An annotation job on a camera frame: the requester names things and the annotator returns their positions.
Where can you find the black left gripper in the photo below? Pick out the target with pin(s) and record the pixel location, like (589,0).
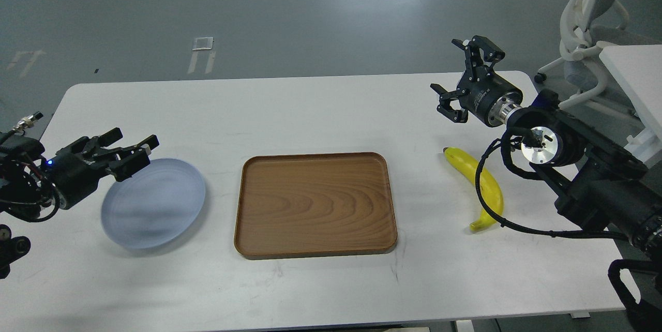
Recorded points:
(75,174)

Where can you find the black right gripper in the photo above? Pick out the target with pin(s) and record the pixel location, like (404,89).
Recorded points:
(480,91)

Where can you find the light blue plate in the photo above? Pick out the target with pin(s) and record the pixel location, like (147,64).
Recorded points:
(155,206)

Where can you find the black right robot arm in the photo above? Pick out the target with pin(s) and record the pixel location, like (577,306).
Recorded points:
(597,183)

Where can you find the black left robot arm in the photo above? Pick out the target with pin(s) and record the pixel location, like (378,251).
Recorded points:
(35,188)

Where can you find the yellow banana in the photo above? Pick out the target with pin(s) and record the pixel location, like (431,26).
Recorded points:
(492,194)

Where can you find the white office chair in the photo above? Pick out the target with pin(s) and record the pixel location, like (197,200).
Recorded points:
(586,28)

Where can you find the white side table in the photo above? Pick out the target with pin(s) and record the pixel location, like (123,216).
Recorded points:
(637,70)

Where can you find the brown wooden tray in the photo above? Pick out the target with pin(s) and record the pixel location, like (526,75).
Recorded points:
(304,206)

